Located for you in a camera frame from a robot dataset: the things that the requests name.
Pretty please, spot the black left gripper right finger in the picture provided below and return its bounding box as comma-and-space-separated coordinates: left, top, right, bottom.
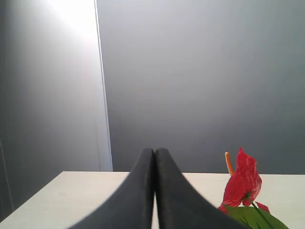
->
155, 148, 245, 229

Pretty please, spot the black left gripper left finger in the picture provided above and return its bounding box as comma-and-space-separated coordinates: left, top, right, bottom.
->
71, 149, 155, 229

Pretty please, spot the artificial red anthurium plant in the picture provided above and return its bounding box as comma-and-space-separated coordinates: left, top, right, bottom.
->
218, 148, 288, 229

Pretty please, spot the white panel behind table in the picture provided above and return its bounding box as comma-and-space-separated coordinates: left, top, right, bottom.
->
0, 0, 112, 175

